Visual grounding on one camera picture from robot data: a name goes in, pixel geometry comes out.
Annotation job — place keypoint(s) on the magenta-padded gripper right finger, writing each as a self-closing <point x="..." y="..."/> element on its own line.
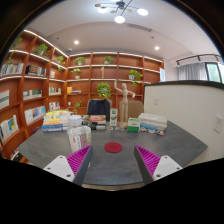
<point x="165" y="166"/>

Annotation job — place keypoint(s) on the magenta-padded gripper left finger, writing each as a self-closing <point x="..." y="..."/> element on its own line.
<point x="60" y="166"/>

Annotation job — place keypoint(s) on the clear plastic water bottle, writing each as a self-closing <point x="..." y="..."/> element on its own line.
<point x="75" y="136"/>

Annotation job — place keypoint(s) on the small round badge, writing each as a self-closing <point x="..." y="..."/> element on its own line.
<point x="143" y="129"/>
<point x="151" y="131"/>
<point x="160" y="132"/>

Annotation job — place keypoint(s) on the yellow striped white cup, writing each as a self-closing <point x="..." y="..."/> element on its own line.
<point x="89" y="136"/>

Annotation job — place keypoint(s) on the colourful book stack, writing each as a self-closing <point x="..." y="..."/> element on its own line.
<point x="55" y="123"/>

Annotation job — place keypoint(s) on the white book stack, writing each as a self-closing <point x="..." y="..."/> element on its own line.
<point x="152" y="120"/>

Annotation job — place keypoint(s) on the small green white box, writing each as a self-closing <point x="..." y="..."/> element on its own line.
<point x="134" y="125"/>

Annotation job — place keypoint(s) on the flat round red coaster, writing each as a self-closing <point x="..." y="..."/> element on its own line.
<point x="113" y="147"/>

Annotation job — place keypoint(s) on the dark book stack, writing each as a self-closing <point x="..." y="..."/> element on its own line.
<point x="95" y="122"/>

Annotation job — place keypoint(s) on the white partition with dark top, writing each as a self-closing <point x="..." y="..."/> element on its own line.
<point x="186" y="110"/>

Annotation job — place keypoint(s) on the tan chair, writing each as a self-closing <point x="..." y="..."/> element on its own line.
<point x="136" y="109"/>

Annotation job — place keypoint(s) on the dark blue chair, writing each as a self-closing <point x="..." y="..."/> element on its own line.
<point x="98" y="108"/>

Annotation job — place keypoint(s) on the tall green white box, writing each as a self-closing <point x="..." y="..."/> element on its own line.
<point x="114" y="117"/>

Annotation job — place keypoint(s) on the wooden artist mannequin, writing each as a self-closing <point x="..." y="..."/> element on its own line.
<point x="124" y="100"/>

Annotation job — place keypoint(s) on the grey curtain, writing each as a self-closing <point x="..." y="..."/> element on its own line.
<point x="192" y="71"/>

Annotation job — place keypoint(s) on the orange wooden shelf unit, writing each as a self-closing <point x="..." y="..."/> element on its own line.
<point x="100" y="68"/>

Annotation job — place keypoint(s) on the window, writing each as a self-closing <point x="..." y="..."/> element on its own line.
<point x="214" y="72"/>

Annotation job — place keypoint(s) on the recessed ceiling light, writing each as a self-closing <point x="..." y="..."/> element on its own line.
<point x="156" y="47"/>
<point x="76" y="42"/>

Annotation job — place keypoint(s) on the branched globe ceiling lamp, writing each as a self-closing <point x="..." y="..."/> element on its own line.
<point x="120" y="18"/>

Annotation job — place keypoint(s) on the white wall switch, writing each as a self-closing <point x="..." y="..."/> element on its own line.
<point x="155" y="101"/>

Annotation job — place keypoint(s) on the black track light rail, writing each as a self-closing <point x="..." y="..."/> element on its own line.
<point x="200" y="56"/>

